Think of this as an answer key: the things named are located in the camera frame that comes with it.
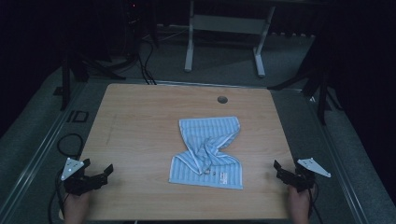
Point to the person's right hand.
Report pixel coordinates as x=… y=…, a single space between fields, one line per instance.
x=298 y=207

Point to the black tripod stand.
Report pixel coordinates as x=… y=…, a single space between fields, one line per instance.
x=317 y=87
x=74 y=71

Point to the white metal desk frame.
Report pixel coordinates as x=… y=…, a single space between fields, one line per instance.
x=229 y=25

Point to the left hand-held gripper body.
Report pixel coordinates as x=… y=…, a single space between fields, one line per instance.
x=77 y=184

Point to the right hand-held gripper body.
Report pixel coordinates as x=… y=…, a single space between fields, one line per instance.
x=302 y=180

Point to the blue striped towel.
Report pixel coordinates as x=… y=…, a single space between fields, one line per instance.
x=205 y=152

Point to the metal floor rail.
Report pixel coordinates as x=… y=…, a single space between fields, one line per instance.
x=40 y=149
x=337 y=161

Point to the person's left hand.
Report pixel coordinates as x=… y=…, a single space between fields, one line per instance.
x=76 y=208

